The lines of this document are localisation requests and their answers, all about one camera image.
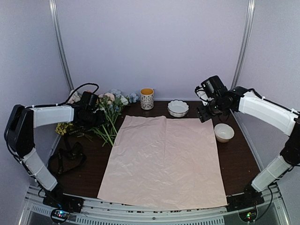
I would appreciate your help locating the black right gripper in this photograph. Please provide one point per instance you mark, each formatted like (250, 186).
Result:
(204, 115)

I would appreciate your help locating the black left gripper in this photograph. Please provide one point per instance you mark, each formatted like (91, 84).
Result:
(101, 119)

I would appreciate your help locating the pink wrapping paper sheet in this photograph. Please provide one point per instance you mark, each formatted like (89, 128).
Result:
(166, 164)

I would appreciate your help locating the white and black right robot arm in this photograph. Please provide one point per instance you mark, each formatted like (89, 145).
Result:
(276, 123)

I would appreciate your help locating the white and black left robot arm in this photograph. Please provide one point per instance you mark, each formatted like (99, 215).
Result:
(19, 131)

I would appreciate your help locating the yellow fake flower sprig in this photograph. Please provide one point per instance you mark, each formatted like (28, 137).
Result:
(63, 128)

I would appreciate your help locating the pile of fake flowers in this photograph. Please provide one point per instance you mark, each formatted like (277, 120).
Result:
(112, 103)

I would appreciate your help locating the plain white bowl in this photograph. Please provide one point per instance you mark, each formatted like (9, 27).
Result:
(223, 132)

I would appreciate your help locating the white scalloped bowl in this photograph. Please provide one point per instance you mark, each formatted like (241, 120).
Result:
(178, 108)

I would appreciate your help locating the floral mug with yellow inside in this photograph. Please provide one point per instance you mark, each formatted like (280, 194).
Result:
(147, 98)

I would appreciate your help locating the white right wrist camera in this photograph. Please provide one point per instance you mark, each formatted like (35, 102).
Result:
(203, 97)

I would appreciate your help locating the right aluminium frame post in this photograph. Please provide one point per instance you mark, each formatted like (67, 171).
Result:
(244, 42)

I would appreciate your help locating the aluminium frame post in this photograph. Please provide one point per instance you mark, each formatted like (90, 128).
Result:
(244, 42)
(61, 50)

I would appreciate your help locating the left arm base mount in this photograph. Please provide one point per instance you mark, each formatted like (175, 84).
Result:
(68, 203)

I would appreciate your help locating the aluminium front rail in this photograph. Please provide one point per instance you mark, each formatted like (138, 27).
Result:
(97, 212)

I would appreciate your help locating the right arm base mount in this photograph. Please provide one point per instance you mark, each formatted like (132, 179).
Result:
(239, 202)

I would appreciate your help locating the left aluminium frame post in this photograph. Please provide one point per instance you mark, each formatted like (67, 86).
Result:
(61, 50)

